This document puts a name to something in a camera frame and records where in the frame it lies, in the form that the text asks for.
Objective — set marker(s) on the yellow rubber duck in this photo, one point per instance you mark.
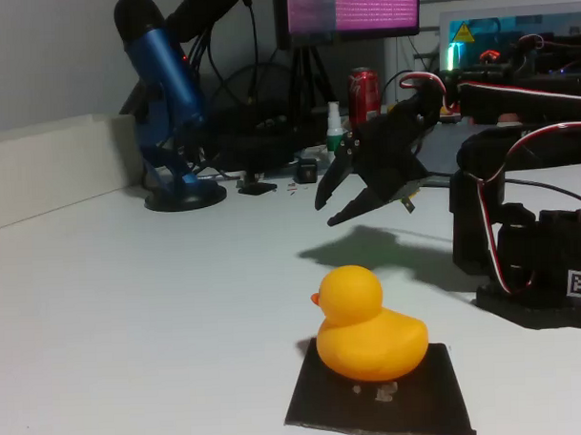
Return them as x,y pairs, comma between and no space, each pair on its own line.
366,339

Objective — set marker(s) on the grey keyboard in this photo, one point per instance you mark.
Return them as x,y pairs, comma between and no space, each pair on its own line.
441,145

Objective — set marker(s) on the small flat black piece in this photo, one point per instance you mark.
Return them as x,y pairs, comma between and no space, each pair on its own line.
256,188

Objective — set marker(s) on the red soda can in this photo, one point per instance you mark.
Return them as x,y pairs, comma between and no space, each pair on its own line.
364,95

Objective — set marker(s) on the black cardboard square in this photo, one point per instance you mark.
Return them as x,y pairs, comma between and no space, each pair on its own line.
421,404

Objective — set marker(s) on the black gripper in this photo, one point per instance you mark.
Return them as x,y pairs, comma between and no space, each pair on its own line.
376,169

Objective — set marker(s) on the small white spray bottle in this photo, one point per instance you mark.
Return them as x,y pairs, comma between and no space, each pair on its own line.
333,125

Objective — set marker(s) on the white ledge box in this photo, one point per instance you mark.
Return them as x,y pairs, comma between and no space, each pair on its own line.
55,163

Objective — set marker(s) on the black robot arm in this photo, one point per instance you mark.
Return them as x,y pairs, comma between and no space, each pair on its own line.
535,266

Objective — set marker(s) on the black desk device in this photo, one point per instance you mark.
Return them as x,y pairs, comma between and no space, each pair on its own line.
250,147

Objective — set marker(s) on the computer monitor purple screen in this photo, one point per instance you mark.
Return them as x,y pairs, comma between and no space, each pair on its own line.
374,4

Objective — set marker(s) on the small black cube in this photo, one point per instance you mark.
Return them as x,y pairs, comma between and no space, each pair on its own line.
305,171

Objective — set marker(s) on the blue desk microphone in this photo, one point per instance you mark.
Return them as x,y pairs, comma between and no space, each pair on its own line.
166,69

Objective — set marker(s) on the black leader arm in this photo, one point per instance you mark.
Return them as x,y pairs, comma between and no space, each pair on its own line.
528,49

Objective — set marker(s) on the black tripod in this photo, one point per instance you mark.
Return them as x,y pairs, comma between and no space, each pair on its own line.
306,69

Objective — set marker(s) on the yellow orange tool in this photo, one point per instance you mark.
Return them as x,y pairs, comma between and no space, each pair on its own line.
446,109

